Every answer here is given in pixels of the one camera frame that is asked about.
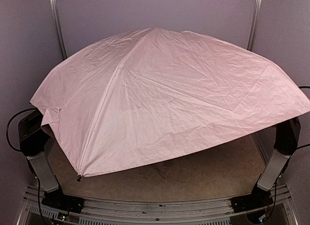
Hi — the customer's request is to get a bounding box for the front aluminium rail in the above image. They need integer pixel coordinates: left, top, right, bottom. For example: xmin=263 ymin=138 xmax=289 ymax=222
xmin=16 ymin=185 xmax=299 ymax=225

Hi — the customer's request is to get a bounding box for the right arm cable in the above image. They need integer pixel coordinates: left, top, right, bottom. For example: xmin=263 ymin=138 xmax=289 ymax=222
xmin=294 ymin=86 xmax=310 ymax=148

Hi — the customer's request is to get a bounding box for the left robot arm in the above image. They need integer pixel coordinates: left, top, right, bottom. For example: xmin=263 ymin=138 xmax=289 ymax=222
xmin=18 ymin=109 xmax=64 ymax=205

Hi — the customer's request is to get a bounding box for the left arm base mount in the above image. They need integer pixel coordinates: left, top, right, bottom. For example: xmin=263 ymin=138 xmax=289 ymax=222
xmin=42 ymin=195 xmax=85 ymax=214

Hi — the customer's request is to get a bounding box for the right frame post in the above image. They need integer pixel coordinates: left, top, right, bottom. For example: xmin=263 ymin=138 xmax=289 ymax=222
xmin=247 ymin=0 xmax=263 ymax=51

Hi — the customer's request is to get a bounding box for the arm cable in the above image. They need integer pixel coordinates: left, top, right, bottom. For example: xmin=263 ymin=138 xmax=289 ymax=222
xmin=6 ymin=107 xmax=39 ymax=152
xmin=294 ymin=86 xmax=310 ymax=148

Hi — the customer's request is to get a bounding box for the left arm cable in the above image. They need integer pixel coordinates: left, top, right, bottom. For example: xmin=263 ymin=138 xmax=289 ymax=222
xmin=6 ymin=107 xmax=39 ymax=152

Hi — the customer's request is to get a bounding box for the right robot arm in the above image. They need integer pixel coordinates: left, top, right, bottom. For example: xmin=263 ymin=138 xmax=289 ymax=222
xmin=251 ymin=117 xmax=301 ymax=200

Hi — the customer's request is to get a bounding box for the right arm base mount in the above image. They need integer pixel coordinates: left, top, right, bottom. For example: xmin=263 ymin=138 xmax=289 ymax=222
xmin=231 ymin=194 xmax=274 ymax=213

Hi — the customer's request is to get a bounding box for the pink folding umbrella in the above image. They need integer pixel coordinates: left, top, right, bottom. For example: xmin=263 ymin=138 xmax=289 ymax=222
xmin=30 ymin=28 xmax=310 ymax=177

